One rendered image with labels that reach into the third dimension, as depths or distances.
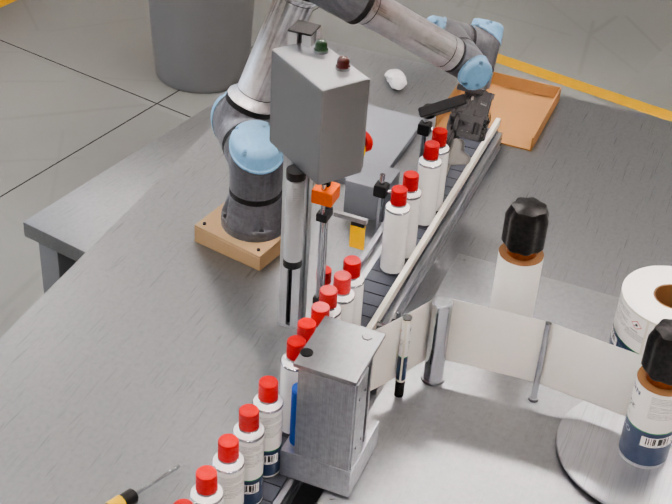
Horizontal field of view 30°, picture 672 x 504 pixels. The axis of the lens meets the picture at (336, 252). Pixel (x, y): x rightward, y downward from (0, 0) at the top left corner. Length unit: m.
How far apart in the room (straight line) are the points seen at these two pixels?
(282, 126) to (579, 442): 0.78
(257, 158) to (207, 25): 2.32
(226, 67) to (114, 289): 2.47
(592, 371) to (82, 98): 3.16
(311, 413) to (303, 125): 0.49
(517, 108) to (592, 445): 1.33
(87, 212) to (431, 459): 1.08
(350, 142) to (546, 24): 3.76
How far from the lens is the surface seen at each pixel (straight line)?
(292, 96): 2.18
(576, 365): 2.33
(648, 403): 2.21
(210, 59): 5.00
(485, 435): 2.32
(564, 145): 3.29
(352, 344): 2.06
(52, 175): 4.60
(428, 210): 2.78
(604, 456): 2.31
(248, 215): 2.71
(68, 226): 2.88
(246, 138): 2.66
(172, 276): 2.71
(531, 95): 3.49
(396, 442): 2.28
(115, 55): 5.39
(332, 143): 2.15
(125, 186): 3.01
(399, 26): 2.59
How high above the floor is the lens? 2.48
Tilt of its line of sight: 36 degrees down
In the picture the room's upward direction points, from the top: 4 degrees clockwise
